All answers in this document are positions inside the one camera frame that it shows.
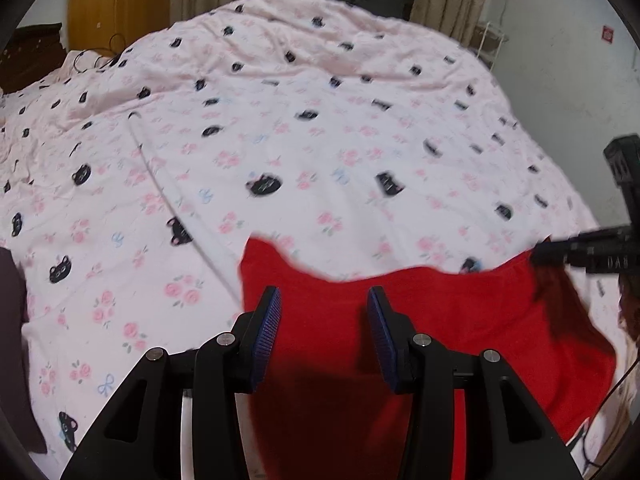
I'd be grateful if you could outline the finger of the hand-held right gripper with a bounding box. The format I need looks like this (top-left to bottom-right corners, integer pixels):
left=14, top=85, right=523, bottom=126
left=530, top=237, right=571, bottom=267

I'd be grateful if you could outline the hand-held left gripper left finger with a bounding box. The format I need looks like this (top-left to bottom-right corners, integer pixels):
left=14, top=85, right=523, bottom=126
left=60, top=286, right=282, bottom=480

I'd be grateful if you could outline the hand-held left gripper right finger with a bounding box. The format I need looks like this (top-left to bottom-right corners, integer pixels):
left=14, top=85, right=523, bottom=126
left=366, top=286, right=586, bottom=480

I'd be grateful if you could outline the red basketball jersey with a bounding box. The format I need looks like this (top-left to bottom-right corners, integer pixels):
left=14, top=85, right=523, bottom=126
left=239, top=235, right=618, bottom=480

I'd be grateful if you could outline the white shelf rack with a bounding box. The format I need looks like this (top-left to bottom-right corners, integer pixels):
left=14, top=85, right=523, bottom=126
left=472, top=20, right=508, bottom=73

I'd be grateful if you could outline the pink cat-print blanket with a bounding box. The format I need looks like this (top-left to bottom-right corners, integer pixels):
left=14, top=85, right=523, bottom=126
left=0, top=0, right=631, bottom=480

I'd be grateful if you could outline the dark grey folded cloth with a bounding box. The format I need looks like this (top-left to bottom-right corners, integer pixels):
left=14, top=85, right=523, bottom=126
left=0, top=246, right=48, bottom=456

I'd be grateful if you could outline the orange wooden wardrobe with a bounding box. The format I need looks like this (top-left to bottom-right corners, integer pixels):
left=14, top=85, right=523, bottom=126
left=67, top=0, right=176, bottom=58

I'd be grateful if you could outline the dark wooden headboard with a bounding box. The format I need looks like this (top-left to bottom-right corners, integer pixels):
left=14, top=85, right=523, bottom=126
left=0, top=22, right=68, bottom=96

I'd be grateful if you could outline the thin black cable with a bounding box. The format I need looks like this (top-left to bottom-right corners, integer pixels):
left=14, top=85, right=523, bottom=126
left=582, top=345, right=640, bottom=471

